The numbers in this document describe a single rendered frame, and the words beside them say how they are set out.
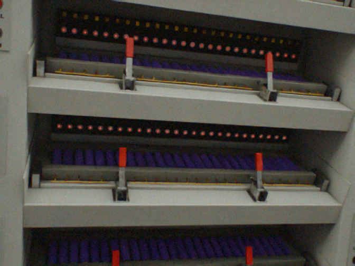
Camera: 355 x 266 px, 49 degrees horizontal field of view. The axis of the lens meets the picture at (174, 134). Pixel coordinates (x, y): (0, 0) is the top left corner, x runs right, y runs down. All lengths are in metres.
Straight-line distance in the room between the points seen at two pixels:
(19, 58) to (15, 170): 0.17
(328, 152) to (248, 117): 0.24
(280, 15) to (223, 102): 0.19
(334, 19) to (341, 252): 0.46
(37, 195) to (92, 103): 0.18
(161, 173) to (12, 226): 0.27
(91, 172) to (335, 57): 0.56
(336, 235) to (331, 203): 0.07
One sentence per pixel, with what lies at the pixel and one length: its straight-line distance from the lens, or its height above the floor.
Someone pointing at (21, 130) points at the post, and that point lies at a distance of 0.65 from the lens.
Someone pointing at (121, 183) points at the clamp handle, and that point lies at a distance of 0.69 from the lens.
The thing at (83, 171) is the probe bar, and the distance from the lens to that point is 0.73.
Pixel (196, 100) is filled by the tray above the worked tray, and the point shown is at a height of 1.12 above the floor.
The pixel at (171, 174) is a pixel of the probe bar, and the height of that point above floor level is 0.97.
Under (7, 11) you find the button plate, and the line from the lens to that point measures 0.65.
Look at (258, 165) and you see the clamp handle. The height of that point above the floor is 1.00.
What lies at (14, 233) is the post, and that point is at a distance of 0.69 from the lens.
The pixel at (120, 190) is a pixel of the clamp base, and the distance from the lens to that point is 0.71.
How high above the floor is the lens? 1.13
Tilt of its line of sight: 6 degrees down
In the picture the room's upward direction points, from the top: 5 degrees clockwise
